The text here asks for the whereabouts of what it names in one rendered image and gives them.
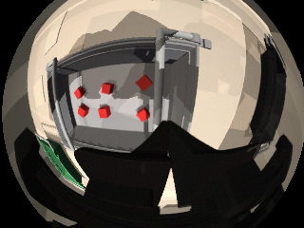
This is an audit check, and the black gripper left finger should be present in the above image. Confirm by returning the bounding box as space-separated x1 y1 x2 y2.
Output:
73 121 172 206

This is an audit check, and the small red block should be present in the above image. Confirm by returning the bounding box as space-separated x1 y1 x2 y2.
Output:
102 83 114 95
137 107 151 122
98 106 111 118
77 103 88 117
136 75 153 91

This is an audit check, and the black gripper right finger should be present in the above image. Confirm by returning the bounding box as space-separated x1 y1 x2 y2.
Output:
167 121 261 208

